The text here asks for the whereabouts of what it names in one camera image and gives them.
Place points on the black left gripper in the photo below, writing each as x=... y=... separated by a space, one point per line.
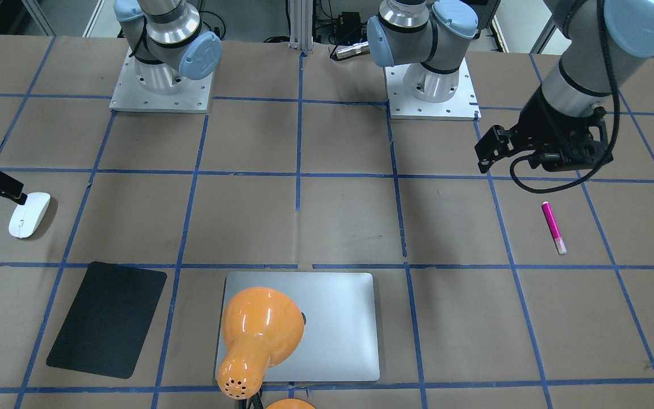
x=544 y=119

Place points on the white computer mouse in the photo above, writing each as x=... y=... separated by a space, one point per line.
x=27 y=217

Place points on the pink highlighter pen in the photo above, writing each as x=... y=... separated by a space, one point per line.
x=553 y=228

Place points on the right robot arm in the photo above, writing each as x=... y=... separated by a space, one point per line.
x=172 y=57

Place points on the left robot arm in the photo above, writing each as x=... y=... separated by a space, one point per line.
x=608 y=39

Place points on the black mousepad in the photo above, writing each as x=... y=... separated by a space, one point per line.
x=108 y=321

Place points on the grey closed laptop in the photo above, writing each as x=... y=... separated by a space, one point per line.
x=340 y=342

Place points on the orange desk lamp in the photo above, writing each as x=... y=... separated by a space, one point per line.
x=260 y=327

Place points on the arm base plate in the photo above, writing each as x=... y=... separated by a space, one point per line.
x=418 y=94
x=159 y=88

